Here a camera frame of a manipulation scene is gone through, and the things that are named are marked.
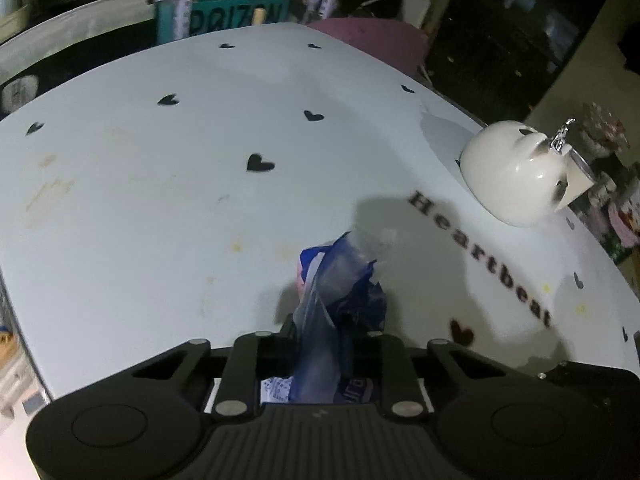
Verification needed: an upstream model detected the blue transparent plastic bag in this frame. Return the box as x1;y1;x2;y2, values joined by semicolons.
260;230;387;404

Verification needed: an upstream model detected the teal prizon sign box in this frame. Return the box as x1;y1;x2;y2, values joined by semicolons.
155;0;290;44

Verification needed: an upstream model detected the white cat shaped ceramic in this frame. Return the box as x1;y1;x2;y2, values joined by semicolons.
460;117;596;226

